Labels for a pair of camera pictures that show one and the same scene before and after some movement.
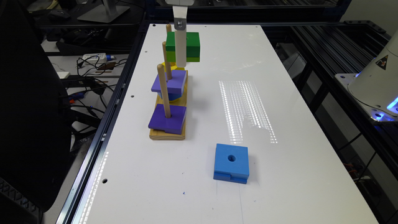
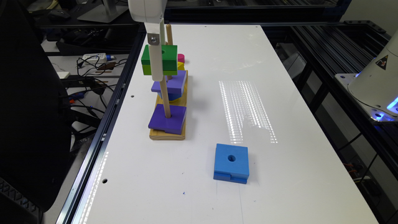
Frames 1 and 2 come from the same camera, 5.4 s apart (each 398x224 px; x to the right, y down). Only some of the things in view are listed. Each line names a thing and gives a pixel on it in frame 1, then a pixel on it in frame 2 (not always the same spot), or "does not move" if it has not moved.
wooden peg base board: x=181 y=102 does not move
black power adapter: x=77 y=81 does not move
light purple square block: x=175 y=85 does not move
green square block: x=193 y=46 -> x=169 y=60
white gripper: x=180 y=26 -> x=151 y=12
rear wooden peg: x=168 y=28 does not move
